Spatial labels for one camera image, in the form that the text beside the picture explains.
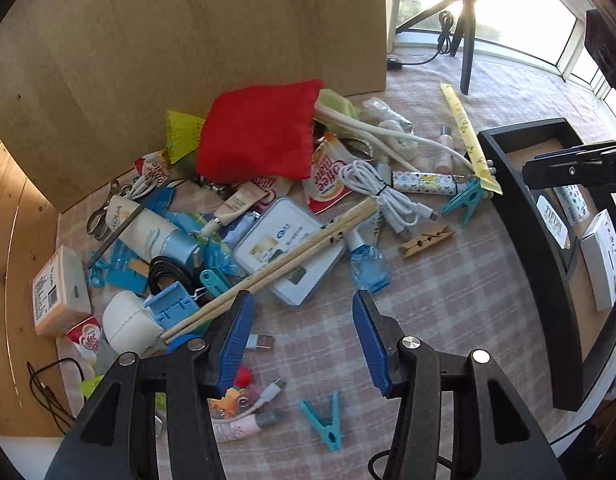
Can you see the white flexible phone holder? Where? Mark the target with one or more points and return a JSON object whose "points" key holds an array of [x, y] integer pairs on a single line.
{"points": [[358, 127]]}

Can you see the red white creamer sachet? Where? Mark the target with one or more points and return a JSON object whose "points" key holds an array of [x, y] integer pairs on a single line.
{"points": [[328, 180], [87, 340], [152, 167], [268, 185]]}

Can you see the small cream tube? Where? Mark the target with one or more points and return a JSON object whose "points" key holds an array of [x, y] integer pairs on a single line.
{"points": [[237, 202]]}

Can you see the black tray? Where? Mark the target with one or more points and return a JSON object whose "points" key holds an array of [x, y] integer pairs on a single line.
{"points": [[548, 280]]}

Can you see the white round device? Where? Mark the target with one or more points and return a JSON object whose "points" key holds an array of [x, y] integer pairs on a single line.
{"points": [[125, 320]]}

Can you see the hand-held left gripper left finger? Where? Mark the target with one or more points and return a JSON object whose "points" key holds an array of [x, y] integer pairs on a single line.
{"points": [[237, 340]]}

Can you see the checked tablecloth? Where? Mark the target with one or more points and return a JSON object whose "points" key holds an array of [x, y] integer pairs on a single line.
{"points": [[463, 310]]}

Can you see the white book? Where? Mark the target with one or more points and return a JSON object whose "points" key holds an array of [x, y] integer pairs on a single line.
{"points": [[603, 260]]}

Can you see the blue plastic hooks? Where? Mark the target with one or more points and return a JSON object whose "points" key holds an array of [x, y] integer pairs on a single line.
{"points": [[117, 265]]}

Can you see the wooden desktop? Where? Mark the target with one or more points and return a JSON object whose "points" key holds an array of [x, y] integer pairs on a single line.
{"points": [[12, 240]]}

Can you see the white pack with black print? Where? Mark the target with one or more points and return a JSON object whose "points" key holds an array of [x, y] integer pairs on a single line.
{"points": [[553, 220]]}

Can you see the pink tube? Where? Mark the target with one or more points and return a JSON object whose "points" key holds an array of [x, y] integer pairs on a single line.
{"points": [[237, 430]]}

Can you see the wooden clothespin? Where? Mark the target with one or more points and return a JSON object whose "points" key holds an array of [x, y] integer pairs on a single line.
{"points": [[425, 242]]}

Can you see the long yellow stick sachet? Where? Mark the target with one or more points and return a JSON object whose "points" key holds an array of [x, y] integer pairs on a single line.
{"points": [[463, 125]]}

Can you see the clear card box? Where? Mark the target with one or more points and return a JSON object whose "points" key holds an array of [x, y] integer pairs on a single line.
{"points": [[268, 240]]}

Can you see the white window frame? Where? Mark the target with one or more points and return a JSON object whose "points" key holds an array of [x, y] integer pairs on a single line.
{"points": [[518, 50]]}

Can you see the black tripod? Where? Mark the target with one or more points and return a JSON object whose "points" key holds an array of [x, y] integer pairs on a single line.
{"points": [[465, 50]]}

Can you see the green cloth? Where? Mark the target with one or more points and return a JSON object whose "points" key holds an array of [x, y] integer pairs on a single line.
{"points": [[338, 105]]}

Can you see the small pink bottle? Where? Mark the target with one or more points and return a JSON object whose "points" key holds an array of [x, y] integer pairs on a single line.
{"points": [[444, 152]]}

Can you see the white crumpled plastic bag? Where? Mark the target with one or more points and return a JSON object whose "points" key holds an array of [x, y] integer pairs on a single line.
{"points": [[395, 130]]}

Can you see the teal clothespin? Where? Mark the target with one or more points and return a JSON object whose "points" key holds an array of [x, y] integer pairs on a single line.
{"points": [[325, 425], [212, 280], [465, 200]]}

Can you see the silver metal clip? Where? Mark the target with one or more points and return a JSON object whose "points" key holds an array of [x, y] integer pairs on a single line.
{"points": [[100, 210]]}

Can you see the red cloth pouch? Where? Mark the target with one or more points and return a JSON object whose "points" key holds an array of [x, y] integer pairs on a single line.
{"points": [[258, 130]]}

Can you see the wooden chopstick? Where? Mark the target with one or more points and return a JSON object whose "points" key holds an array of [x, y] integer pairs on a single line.
{"points": [[308, 240], [313, 251]]}

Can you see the yellow-green packet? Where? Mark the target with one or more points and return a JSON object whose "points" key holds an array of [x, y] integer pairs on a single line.
{"points": [[182, 135]]}

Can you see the wooden board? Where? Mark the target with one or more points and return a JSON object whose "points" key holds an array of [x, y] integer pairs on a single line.
{"points": [[162, 35]]}

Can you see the blue plastic box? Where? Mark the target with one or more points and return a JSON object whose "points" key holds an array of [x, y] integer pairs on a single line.
{"points": [[170, 305]]}

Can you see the red pompom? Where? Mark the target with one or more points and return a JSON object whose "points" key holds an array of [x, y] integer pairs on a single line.
{"points": [[243, 376]]}

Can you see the dark grey rod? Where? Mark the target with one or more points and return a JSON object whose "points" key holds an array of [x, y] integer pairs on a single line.
{"points": [[122, 232]]}

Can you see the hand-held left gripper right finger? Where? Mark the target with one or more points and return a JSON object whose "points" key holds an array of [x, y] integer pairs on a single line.
{"points": [[370, 345]]}

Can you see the small blue bottle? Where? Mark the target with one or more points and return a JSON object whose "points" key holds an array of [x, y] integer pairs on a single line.
{"points": [[368, 265]]}

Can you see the patterned tissue pack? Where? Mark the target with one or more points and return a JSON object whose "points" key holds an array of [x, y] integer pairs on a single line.
{"points": [[573, 205]]}

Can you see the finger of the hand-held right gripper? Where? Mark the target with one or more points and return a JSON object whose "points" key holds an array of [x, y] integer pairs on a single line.
{"points": [[573, 170]]}

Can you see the white bottle with blue cap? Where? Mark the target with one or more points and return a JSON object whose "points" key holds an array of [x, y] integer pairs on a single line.
{"points": [[147, 232]]}

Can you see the lime green plastic item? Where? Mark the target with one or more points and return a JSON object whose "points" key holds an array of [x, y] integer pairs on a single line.
{"points": [[91, 389]]}

